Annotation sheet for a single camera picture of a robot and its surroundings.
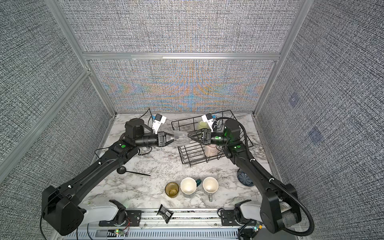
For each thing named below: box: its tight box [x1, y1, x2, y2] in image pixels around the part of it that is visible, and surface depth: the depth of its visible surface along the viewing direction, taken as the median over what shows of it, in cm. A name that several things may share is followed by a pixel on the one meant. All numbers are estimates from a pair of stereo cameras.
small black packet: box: [156, 204, 174, 224], surface depth 75 cm
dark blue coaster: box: [237, 168, 255, 187], surface depth 86 cm
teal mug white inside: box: [180, 177, 202, 195], surface depth 78 cm
